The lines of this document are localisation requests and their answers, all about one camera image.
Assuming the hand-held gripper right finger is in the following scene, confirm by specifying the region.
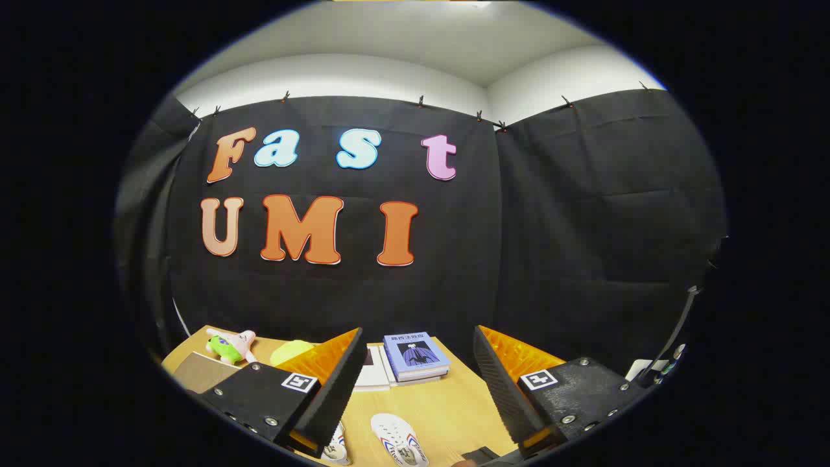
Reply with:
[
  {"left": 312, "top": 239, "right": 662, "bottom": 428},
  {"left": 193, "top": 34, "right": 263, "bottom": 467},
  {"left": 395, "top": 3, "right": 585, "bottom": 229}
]
[{"left": 471, "top": 325, "right": 652, "bottom": 459}]

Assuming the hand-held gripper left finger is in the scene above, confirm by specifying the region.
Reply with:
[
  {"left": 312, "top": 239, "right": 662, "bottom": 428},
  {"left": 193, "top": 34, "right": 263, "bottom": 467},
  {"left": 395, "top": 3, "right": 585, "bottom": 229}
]
[{"left": 196, "top": 327, "right": 368, "bottom": 458}]

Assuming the white striped canvas shoe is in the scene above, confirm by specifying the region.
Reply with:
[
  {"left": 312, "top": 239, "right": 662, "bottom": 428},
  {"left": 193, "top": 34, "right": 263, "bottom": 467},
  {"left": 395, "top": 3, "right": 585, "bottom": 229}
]
[
  {"left": 321, "top": 422, "right": 353, "bottom": 466},
  {"left": 370, "top": 413, "right": 430, "bottom": 467}
]

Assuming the brown fabric storage box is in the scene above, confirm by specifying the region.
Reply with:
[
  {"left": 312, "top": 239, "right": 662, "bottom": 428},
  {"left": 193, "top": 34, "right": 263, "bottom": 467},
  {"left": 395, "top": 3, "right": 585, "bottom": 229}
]
[{"left": 172, "top": 352, "right": 244, "bottom": 394}]

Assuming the white portrait cover book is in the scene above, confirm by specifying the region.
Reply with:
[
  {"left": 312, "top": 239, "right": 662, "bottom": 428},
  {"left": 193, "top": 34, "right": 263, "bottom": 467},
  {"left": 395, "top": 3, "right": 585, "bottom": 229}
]
[{"left": 353, "top": 345, "right": 395, "bottom": 392}]

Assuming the yellow plush ball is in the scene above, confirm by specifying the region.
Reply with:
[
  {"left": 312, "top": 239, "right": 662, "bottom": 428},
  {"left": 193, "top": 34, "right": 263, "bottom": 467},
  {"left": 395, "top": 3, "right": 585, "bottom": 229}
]
[{"left": 270, "top": 339, "right": 318, "bottom": 367}]

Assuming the black table clamp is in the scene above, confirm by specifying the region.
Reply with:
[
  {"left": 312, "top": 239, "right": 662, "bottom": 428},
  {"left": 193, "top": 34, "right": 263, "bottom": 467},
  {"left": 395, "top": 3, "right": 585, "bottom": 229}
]
[{"left": 462, "top": 446, "right": 513, "bottom": 467}]

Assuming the grey book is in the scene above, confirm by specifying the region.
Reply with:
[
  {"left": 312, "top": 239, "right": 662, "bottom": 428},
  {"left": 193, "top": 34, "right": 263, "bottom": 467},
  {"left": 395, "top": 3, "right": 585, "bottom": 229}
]
[{"left": 392, "top": 371, "right": 449, "bottom": 385}]

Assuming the blue cover book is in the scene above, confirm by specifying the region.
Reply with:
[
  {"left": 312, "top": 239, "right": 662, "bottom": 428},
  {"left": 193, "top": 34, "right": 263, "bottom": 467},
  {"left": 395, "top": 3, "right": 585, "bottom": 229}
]
[{"left": 383, "top": 332, "right": 451, "bottom": 378}]

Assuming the pink starfish plush toy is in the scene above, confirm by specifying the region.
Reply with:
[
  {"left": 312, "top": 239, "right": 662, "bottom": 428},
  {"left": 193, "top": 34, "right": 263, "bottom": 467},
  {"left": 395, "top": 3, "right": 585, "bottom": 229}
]
[{"left": 206, "top": 328, "right": 258, "bottom": 365}]

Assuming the white sheet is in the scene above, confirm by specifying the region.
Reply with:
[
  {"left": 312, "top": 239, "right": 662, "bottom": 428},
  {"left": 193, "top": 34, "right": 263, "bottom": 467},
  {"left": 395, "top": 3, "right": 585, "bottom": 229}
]
[{"left": 626, "top": 359, "right": 662, "bottom": 383}]

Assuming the green white round device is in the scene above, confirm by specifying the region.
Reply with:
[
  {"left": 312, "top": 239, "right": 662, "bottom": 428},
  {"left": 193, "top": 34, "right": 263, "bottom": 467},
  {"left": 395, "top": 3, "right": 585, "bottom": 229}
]
[{"left": 665, "top": 344, "right": 687, "bottom": 380}]

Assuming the row of black backdrop clips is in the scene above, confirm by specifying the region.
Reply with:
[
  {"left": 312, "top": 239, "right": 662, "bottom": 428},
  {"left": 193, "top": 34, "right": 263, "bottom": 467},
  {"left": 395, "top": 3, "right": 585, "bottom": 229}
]
[{"left": 190, "top": 81, "right": 651, "bottom": 132}]

